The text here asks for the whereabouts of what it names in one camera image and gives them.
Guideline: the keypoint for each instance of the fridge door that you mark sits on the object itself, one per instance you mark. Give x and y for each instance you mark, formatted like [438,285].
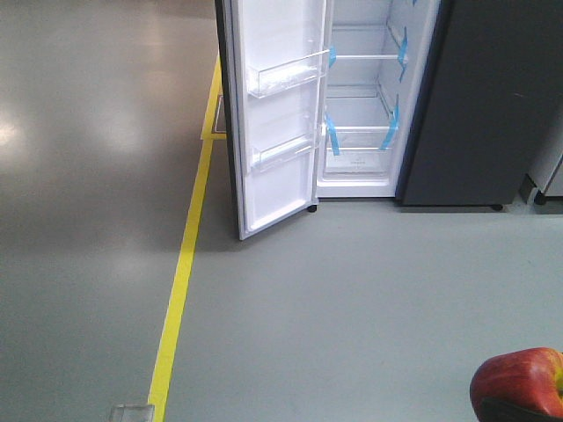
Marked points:
[261,34]

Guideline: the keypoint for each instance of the clear fridge crisper drawer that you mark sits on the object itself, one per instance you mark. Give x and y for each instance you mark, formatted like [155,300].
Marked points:
[361,153]

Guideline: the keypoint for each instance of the red yellow apple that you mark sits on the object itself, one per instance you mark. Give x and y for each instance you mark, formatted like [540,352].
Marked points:
[529,378]

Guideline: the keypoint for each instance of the clear lower door bin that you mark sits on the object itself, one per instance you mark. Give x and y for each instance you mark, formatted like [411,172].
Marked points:
[264,159]

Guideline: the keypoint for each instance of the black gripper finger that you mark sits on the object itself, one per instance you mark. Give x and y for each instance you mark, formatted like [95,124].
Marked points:
[496,410]

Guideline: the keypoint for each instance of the clear middle door bin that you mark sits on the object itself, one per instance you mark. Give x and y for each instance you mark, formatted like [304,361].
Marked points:
[262,83]

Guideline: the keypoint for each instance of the clear door bin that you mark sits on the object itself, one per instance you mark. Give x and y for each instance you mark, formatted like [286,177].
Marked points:
[264,159]
[262,83]

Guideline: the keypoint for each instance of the grey side-by-side fridge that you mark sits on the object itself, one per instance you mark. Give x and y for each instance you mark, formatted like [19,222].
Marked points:
[467,93]

